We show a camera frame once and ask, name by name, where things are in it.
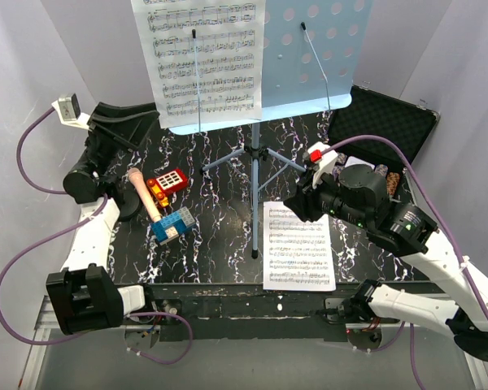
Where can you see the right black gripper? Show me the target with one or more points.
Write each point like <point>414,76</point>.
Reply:
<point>303,204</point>

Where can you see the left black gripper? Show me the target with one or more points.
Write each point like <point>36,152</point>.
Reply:
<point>123,127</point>

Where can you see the sheet music page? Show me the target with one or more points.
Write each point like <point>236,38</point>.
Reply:
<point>204,59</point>
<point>297,255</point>

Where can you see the pink toy microphone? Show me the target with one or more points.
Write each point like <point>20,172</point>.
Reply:
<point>136,179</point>

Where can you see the black poker chip case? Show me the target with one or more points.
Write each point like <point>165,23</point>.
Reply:
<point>406,125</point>

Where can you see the blue music stand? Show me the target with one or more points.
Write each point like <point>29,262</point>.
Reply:
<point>310,52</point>

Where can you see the black microphone stand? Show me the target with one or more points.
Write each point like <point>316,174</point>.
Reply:
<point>129,204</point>

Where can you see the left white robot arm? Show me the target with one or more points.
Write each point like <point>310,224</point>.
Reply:
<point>82,294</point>

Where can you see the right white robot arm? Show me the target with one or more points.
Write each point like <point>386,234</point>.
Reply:
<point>410,234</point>

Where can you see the white card deck box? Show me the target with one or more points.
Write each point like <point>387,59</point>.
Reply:
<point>351,161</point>

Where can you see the blue white chip row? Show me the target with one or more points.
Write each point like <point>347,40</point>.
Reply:
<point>382,170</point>

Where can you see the brown chip row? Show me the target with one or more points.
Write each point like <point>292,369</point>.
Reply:
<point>392,182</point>

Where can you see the blue grey brick toy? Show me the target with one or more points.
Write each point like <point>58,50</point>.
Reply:
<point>172,226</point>

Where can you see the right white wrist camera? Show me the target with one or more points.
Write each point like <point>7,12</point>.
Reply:
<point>320,159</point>

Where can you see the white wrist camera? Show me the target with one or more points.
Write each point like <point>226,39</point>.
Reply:
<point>69,112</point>
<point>320,159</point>

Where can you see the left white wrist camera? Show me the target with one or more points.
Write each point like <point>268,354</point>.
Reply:
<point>69,112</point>

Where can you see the left aluminium rail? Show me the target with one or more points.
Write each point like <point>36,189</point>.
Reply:
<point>46,318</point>

